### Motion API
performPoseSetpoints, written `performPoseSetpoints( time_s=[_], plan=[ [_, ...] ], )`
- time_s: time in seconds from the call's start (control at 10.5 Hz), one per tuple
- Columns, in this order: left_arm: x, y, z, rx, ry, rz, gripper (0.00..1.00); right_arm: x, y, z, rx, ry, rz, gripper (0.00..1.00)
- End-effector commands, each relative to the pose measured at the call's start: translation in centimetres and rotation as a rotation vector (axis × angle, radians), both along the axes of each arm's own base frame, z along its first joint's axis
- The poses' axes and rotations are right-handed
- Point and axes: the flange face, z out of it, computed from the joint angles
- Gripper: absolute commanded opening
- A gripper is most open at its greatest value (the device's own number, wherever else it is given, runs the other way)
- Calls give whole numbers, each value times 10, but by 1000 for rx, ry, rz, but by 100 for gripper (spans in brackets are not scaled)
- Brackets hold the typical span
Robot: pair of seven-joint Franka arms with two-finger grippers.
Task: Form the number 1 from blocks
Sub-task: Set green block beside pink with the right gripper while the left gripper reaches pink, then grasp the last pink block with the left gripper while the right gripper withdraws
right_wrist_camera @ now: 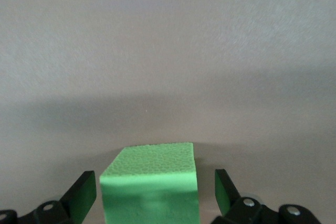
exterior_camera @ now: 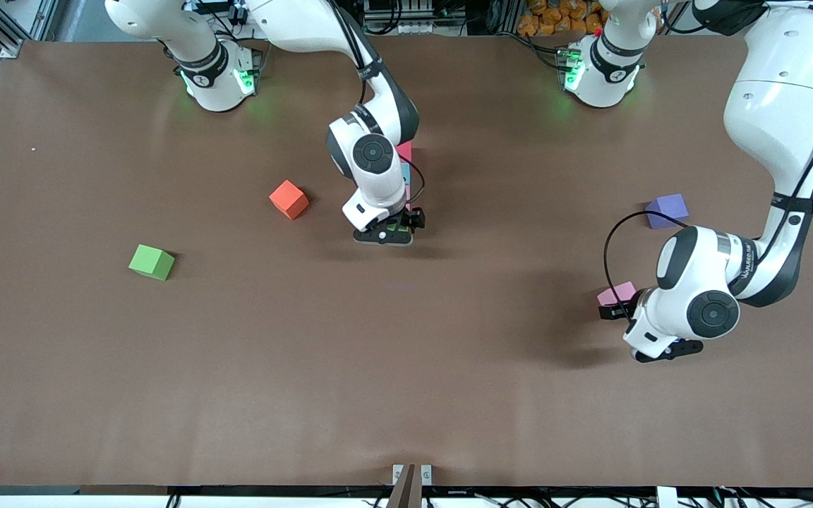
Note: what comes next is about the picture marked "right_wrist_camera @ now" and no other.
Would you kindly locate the green foam block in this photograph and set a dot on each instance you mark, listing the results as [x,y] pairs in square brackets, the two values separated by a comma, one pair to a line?
[149,195]

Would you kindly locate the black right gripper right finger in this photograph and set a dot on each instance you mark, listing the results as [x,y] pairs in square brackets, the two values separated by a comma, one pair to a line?
[228,197]

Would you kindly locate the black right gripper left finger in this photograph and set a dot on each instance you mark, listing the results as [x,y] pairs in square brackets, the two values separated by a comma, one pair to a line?
[78,203]

